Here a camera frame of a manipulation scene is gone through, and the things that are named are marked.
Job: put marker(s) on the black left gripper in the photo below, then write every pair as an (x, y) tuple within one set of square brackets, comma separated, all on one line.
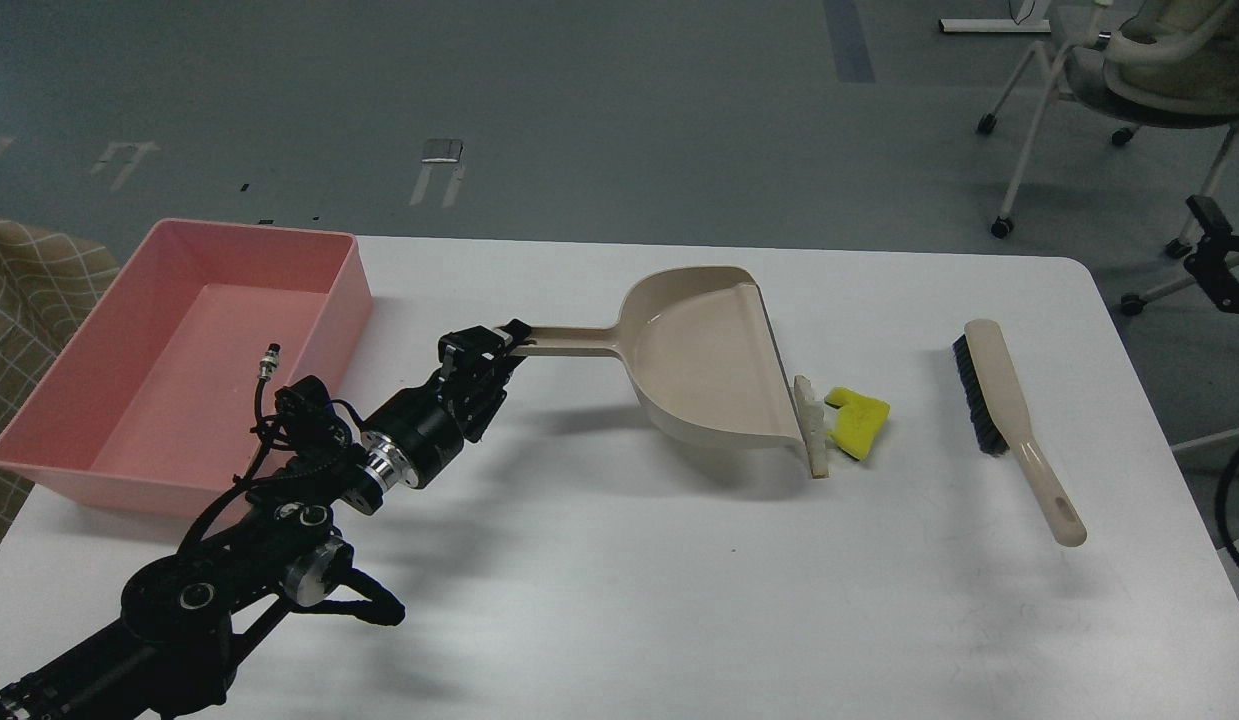
[(416, 433)]

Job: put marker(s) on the white office chair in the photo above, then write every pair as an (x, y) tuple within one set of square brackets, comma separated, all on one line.
[(1170, 65)]

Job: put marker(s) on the white table base bar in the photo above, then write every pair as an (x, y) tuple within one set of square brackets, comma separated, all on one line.
[(987, 26)]

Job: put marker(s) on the white bread slice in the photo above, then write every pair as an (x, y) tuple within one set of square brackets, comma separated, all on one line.
[(811, 420)]

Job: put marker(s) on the pink plastic bin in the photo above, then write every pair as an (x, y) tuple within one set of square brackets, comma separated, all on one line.
[(150, 405)]

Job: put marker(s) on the beige brush with black bristles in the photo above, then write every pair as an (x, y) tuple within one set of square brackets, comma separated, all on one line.
[(1002, 423)]

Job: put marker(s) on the beige checkered cloth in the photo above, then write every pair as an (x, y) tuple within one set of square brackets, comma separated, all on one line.
[(49, 281)]

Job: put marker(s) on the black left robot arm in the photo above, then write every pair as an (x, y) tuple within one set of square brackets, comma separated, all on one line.
[(269, 546)]

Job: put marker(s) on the silver floor plate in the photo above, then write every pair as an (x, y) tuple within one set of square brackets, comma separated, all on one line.
[(442, 151)]

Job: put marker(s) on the beige plastic dustpan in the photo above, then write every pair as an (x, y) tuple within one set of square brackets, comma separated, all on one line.
[(699, 350)]

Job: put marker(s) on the yellow sponge piece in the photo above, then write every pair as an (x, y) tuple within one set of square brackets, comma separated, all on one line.
[(858, 421)]

